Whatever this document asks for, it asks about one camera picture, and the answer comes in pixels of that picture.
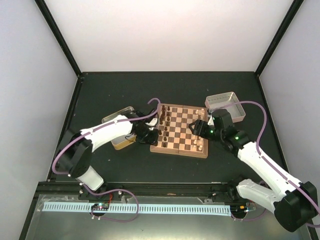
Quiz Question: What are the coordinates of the dark bishop piece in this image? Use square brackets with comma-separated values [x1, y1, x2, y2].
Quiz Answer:
[160, 116, 165, 125]

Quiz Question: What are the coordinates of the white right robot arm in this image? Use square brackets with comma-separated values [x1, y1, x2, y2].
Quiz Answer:
[188, 109, 320, 232]

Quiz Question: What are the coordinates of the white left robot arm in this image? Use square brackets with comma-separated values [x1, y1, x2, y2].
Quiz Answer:
[51, 110, 158, 200]

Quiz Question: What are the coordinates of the wooden folding chess board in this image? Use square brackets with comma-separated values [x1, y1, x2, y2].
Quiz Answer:
[150, 103, 209, 159]

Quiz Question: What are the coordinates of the right controller board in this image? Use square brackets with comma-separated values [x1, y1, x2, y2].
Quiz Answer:
[230, 202, 257, 214]

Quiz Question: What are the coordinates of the controller board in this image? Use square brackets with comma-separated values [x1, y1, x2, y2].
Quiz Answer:
[230, 202, 257, 214]
[91, 203, 110, 211]

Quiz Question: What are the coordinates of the left controller board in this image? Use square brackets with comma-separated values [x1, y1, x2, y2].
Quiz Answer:
[91, 203, 110, 211]

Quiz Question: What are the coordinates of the pink metal tin tray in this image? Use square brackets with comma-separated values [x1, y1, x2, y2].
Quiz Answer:
[204, 91, 246, 123]

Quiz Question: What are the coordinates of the yellow bear tin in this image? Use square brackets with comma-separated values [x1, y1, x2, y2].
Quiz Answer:
[101, 106, 136, 150]

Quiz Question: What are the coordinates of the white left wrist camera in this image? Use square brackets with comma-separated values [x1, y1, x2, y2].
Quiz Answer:
[146, 117, 159, 130]

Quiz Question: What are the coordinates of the black mounting rail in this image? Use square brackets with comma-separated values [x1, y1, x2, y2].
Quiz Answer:
[34, 181, 246, 203]

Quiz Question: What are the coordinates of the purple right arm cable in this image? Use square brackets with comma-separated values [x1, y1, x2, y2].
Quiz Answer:
[211, 100, 320, 228]

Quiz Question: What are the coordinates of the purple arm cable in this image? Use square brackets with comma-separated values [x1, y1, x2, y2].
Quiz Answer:
[211, 100, 320, 228]
[51, 97, 161, 223]

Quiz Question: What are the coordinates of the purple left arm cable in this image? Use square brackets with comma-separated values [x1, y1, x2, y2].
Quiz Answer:
[51, 97, 161, 223]

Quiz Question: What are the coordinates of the white slotted cable duct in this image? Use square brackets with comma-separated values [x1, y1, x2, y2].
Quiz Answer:
[42, 202, 231, 217]

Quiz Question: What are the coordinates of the black frame post left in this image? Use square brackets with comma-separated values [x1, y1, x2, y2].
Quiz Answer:
[34, 0, 83, 77]

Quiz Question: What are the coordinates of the black frame post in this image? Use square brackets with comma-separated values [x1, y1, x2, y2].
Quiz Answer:
[255, 0, 304, 77]
[34, 0, 83, 77]

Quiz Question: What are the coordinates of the black frame post right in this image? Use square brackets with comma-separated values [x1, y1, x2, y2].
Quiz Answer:
[255, 0, 304, 77]

